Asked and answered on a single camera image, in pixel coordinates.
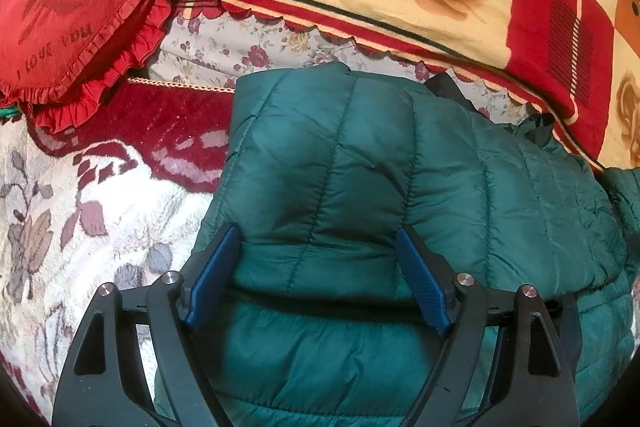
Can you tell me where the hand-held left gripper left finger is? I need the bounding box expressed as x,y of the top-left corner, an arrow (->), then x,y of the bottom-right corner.
51,223 -> 243,427

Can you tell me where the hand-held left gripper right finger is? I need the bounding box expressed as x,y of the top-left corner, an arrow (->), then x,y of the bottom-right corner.
395,227 -> 583,427

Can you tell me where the green quilted puffer jacket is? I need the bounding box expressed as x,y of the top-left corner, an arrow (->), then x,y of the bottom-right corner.
152,61 -> 640,427

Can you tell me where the red white floral plush blanket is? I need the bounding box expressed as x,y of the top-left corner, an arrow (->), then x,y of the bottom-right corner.
0,76 -> 240,427

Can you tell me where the pale floral bed sheet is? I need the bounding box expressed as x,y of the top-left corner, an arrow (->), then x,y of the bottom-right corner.
145,14 -> 541,124

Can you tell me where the red heart-shaped ruffled pillow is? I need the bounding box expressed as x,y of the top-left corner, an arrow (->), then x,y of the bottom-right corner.
0,0 -> 202,135

